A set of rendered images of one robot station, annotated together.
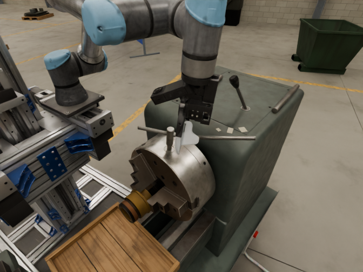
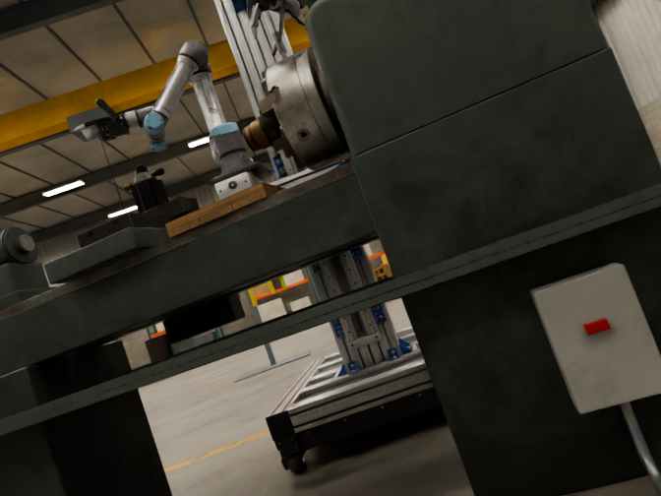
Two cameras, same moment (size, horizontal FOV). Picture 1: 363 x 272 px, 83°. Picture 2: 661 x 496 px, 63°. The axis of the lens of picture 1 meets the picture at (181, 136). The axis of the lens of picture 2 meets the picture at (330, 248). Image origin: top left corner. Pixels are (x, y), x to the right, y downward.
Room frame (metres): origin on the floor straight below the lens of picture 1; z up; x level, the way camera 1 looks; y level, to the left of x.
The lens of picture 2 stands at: (-0.24, -1.25, 0.58)
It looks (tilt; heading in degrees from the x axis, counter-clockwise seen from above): 4 degrees up; 63
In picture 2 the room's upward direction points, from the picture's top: 20 degrees counter-clockwise
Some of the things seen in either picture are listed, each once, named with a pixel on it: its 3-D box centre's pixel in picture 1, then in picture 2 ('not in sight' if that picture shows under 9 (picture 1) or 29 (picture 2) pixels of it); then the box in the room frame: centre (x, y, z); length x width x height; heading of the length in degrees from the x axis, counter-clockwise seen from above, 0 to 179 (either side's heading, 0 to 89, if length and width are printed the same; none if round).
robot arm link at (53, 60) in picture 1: (62, 66); not in sight; (0.95, 0.56, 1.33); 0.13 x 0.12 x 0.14; 131
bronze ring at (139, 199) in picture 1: (136, 204); (263, 133); (0.38, 0.15, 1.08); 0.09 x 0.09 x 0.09; 49
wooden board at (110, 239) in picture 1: (112, 263); (243, 214); (0.28, 0.24, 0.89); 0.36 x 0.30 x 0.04; 48
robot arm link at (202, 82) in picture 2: not in sight; (210, 106); (0.55, 0.96, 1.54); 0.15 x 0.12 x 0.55; 79
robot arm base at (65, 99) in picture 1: (69, 90); not in sight; (0.94, 0.56, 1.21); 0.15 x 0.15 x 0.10
